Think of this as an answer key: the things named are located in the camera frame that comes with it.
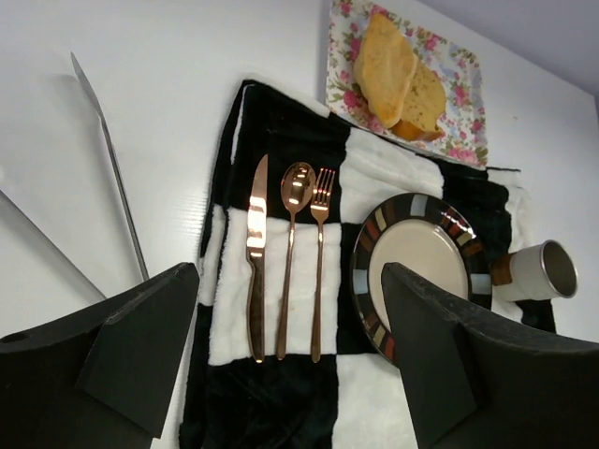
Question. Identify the brown crusted bread slice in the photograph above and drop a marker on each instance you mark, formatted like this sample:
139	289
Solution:
423	106

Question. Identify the copper spoon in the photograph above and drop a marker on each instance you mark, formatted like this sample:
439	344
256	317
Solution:
296	191

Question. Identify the white mug with metal interior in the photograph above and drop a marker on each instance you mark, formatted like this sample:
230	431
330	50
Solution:
543	271

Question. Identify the floral rectangular tray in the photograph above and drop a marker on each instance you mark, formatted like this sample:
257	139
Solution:
463	123

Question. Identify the copper knife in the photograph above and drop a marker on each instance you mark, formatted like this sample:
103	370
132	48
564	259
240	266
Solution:
255	252

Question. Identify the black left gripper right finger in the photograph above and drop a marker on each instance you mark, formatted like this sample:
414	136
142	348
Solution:
474	379

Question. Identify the black white checkered cloth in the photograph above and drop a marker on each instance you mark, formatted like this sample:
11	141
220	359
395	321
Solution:
352	397

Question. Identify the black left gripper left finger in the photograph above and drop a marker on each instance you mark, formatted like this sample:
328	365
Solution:
100	377

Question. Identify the light yellow bread slice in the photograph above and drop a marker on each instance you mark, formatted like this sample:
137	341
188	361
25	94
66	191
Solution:
384	69

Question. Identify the round plate with patterned rim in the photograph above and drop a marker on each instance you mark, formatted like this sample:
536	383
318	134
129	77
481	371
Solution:
428	236

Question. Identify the silver metal tongs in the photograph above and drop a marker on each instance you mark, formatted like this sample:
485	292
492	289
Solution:
60	169

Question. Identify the copper fork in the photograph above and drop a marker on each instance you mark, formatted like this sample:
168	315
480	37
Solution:
319	208

